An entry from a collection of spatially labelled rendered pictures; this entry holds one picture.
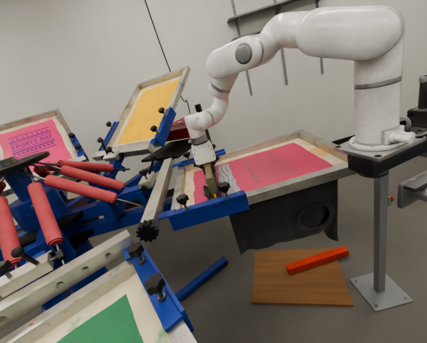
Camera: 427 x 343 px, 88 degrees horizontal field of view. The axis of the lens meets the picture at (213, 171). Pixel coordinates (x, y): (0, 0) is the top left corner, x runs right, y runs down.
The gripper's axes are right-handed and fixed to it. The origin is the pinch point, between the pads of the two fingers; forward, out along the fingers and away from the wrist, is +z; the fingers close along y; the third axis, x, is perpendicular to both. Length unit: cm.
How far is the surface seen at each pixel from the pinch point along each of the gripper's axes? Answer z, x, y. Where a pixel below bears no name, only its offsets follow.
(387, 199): 35, -14, 79
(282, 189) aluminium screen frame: 3.8, -29.3, 25.2
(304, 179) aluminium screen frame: 2.5, -28.8, 33.9
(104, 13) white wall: -136, 200, -67
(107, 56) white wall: -97, 200, -82
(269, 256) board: 99, 34, 24
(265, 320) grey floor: 101, -12, 6
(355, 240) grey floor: 101, 28, 90
